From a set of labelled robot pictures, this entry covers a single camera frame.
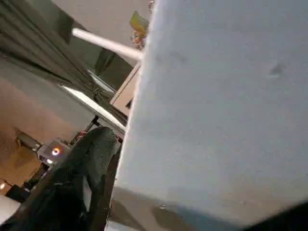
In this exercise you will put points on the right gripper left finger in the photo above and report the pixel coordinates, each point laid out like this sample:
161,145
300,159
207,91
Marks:
72,180

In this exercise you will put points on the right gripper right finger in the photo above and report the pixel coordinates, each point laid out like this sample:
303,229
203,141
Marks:
288,219

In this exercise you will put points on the grey curtain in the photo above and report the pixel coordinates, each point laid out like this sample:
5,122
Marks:
36,36

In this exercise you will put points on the colourful yellow toy figure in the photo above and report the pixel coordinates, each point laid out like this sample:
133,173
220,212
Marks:
138,26

